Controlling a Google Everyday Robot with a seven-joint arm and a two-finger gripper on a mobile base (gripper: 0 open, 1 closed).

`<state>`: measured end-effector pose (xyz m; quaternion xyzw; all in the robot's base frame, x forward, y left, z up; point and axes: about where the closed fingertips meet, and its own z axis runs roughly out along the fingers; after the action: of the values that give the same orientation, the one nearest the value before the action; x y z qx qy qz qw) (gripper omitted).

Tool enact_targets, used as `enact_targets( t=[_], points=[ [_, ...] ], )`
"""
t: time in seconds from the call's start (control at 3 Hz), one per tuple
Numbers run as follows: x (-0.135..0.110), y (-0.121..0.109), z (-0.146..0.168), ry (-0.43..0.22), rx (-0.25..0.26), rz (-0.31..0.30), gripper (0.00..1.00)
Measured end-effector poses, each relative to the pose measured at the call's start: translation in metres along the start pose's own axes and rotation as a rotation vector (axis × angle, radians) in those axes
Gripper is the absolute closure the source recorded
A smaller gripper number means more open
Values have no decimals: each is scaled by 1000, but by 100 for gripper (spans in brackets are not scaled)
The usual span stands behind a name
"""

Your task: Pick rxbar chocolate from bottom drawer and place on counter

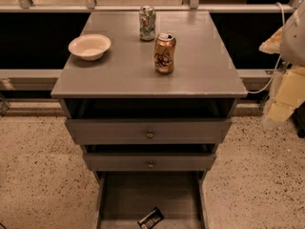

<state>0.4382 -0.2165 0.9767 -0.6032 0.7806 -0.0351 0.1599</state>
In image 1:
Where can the round middle drawer knob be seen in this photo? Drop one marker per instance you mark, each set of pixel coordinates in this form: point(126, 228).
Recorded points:
point(150, 164)

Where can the round drawer knob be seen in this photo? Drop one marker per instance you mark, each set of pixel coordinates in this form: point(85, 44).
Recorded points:
point(149, 134)
point(150, 164)

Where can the green white soda can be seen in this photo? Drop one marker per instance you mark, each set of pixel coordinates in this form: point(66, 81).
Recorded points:
point(147, 18)

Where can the grey open bottom drawer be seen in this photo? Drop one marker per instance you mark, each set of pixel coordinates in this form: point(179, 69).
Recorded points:
point(126, 197)

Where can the round top drawer knob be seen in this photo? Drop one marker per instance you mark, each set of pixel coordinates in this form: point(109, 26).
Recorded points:
point(149, 134)

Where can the orange soda can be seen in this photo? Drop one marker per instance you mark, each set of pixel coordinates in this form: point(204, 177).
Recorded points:
point(164, 48)

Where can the white bowl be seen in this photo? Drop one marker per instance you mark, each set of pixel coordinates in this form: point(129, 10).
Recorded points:
point(90, 47)

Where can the grey middle drawer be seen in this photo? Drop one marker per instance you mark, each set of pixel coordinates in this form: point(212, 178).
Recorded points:
point(113, 162)

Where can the metal railing frame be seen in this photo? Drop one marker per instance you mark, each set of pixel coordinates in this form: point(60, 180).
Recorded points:
point(35, 34)

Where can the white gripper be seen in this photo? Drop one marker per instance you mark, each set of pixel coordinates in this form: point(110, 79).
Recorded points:
point(294, 38)

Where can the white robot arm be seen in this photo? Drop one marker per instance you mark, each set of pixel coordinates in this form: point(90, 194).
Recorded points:
point(292, 47)

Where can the grey wooden drawer cabinet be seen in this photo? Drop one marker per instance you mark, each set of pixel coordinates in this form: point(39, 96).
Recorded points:
point(124, 84)

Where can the grey top drawer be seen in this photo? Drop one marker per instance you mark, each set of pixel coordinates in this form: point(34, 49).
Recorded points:
point(133, 131)

